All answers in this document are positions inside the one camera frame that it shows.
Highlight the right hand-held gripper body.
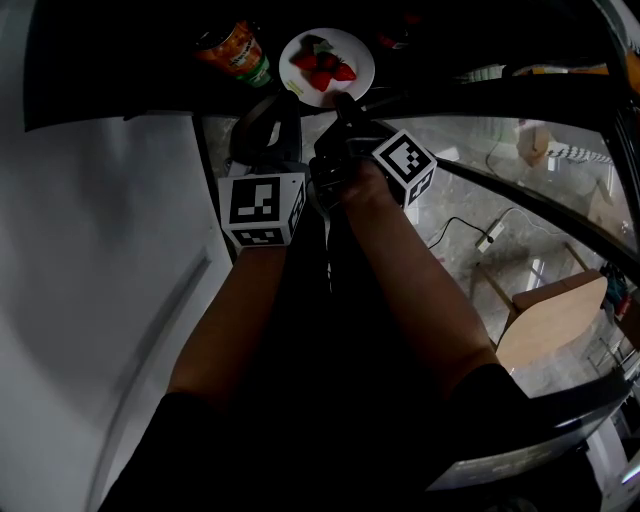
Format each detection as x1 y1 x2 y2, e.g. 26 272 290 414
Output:
308 118 438 211

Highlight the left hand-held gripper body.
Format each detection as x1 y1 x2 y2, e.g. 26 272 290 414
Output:
218 147 307 250

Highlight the white plate of strawberries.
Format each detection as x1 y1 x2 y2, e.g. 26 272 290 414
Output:
278 27 376 110

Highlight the white fridge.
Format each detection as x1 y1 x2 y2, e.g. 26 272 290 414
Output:
0 0 236 512

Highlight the person's right forearm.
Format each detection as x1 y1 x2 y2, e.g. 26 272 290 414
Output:
339 159 501 401

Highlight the person's left forearm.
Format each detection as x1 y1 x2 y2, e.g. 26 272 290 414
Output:
167 243 289 414

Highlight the dark red packet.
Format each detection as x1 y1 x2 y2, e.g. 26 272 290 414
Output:
377 13 421 52

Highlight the white power strip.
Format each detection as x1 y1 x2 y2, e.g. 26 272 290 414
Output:
474 219 506 252

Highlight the cardboard box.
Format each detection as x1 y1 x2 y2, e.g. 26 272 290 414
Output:
516 121 551 167

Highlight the black white checkered cloth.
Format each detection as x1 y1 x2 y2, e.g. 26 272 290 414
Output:
546 146 614 165

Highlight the wooden chair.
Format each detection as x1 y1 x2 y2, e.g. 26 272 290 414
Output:
469 242 610 375

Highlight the person's black clothing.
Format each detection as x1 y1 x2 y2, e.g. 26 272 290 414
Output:
97 189 606 512

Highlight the black cable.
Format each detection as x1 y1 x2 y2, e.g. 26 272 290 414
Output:
427 216 495 250

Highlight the white cable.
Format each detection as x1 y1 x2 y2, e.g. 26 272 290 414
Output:
494 206 554 237

